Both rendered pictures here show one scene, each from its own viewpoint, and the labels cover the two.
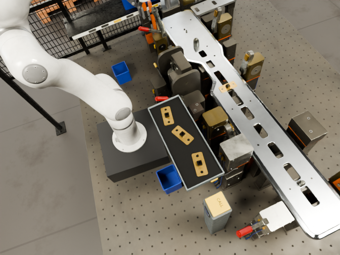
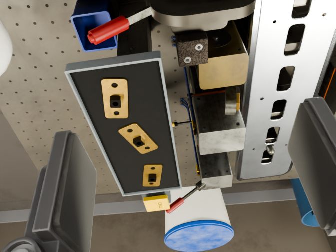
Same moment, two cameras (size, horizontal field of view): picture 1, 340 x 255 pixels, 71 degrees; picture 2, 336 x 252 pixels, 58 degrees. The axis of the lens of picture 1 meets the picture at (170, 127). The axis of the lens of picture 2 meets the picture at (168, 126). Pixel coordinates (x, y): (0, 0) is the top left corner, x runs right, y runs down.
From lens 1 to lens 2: 0.95 m
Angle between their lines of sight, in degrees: 79
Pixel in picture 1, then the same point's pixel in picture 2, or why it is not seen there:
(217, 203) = (156, 205)
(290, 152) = (293, 116)
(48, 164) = not seen: outside the picture
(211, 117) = (215, 72)
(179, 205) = (107, 54)
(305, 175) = (283, 141)
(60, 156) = not seen: outside the picture
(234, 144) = (220, 139)
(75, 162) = not seen: outside the picture
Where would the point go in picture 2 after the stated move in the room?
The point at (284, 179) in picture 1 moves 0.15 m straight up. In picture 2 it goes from (256, 141) to (272, 188)
